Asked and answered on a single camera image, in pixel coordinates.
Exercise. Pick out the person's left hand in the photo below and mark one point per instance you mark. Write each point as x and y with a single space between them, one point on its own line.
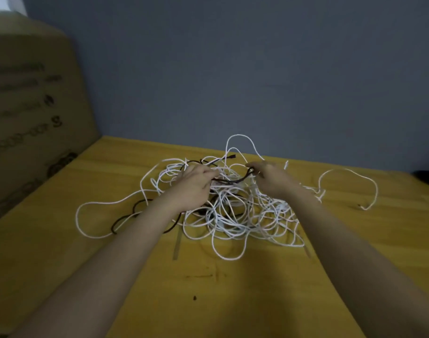
190 188

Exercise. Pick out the person's right forearm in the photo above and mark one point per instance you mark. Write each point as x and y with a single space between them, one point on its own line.
362 264

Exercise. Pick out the person's right hand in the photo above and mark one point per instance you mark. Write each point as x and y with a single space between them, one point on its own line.
276 181

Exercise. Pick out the person's left forearm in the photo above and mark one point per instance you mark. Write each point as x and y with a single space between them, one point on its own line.
95 278

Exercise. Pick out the plain brown cardboard box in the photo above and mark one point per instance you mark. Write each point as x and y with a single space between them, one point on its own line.
31 109

